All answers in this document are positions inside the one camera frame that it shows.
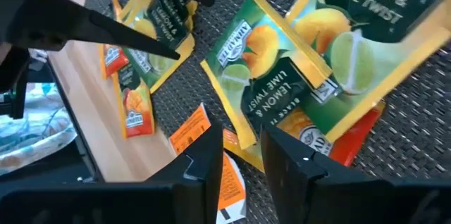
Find mango tea sachet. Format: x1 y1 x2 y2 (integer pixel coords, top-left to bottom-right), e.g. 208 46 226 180
111 62 156 139

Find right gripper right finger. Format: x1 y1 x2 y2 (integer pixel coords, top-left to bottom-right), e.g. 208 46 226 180
261 127 451 224

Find dark grey woven placemat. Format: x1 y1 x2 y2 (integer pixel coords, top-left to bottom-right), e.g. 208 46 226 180
84 0 451 224

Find green lemon lime tea packet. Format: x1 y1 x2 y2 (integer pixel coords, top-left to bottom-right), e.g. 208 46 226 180
285 0 451 144
118 0 199 94
199 0 334 149

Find orange white tea packet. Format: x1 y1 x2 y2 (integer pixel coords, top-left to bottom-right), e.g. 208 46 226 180
168 102 248 224

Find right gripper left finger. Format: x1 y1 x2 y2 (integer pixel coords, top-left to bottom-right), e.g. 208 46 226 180
0 122 225 224

